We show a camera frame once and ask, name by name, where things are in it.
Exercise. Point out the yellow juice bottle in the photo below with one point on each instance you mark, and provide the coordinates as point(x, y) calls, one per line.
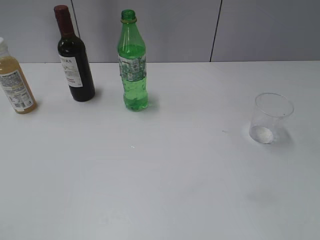
point(14, 83)

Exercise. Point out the green sprite bottle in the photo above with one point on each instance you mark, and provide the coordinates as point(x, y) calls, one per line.
point(131, 51)

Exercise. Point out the transparent plastic cup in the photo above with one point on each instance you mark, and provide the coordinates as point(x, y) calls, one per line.
point(270, 112)

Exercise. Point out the dark red wine bottle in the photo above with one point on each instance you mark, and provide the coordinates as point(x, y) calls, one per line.
point(73, 57)

